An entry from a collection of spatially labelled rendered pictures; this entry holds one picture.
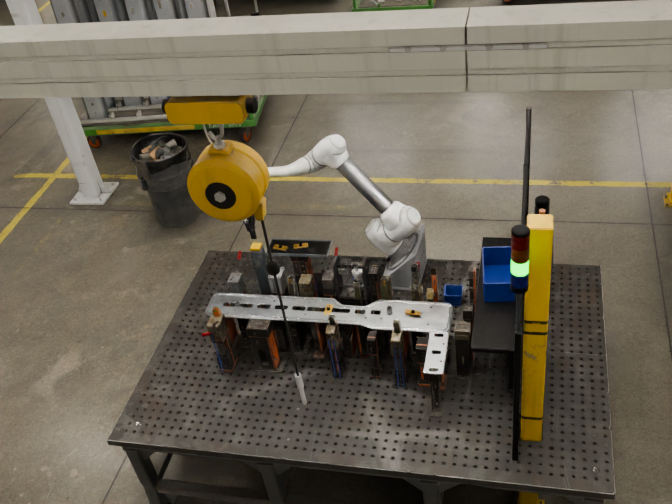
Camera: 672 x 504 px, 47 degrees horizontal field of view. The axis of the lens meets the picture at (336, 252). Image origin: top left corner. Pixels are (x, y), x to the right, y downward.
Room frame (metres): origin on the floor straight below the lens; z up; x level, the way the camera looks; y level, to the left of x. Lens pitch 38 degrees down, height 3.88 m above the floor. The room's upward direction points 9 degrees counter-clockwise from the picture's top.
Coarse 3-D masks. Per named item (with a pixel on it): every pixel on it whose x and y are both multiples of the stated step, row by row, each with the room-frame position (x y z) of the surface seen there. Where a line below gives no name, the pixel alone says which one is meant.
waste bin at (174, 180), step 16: (144, 144) 6.00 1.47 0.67; (160, 144) 5.89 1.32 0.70; (176, 144) 5.88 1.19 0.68; (144, 160) 5.75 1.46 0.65; (160, 160) 5.59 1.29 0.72; (176, 160) 5.64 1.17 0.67; (192, 160) 5.87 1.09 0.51; (144, 176) 5.61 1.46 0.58; (160, 176) 5.60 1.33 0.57; (176, 176) 5.64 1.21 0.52; (160, 192) 5.63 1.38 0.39; (176, 192) 5.64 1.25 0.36; (160, 208) 5.66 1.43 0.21; (176, 208) 5.64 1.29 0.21; (192, 208) 5.71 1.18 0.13; (176, 224) 5.64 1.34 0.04
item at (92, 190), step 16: (16, 0) 6.35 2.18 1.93; (32, 0) 6.45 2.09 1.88; (16, 16) 6.36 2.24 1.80; (32, 16) 6.37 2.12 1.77; (64, 112) 6.33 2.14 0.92; (64, 128) 6.35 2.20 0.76; (80, 128) 6.44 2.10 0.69; (64, 144) 6.37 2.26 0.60; (80, 144) 6.36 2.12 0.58; (80, 160) 6.34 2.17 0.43; (80, 176) 6.36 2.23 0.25; (96, 176) 6.41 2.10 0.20; (80, 192) 6.47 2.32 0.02; (96, 192) 6.34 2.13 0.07; (112, 192) 6.39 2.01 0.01
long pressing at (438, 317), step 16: (208, 304) 3.38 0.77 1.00; (240, 304) 3.33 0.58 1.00; (256, 304) 3.31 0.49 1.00; (272, 304) 3.29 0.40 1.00; (288, 304) 3.27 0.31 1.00; (304, 304) 3.25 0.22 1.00; (320, 304) 3.22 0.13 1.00; (336, 304) 3.20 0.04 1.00; (384, 304) 3.14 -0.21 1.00; (400, 304) 3.12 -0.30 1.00; (416, 304) 3.10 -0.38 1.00; (432, 304) 3.08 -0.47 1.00; (448, 304) 3.05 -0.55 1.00; (288, 320) 3.15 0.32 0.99; (304, 320) 3.12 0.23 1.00; (320, 320) 3.10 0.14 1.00; (352, 320) 3.06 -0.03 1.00; (368, 320) 3.04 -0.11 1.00; (384, 320) 3.02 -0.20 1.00; (400, 320) 3.00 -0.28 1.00; (416, 320) 2.98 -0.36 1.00; (432, 320) 2.96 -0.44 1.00; (448, 320) 2.94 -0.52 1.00
